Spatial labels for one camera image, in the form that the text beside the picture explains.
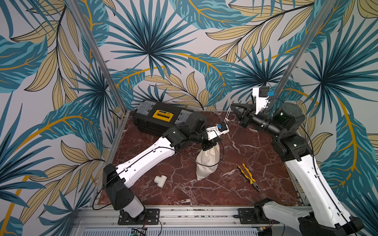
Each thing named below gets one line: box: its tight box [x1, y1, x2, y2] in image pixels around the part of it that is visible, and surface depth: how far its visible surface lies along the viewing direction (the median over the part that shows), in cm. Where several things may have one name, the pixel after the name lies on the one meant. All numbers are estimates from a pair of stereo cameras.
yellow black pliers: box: [237, 163, 261, 192], surface depth 87 cm
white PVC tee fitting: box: [154, 175, 168, 188], surface depth 85 cm
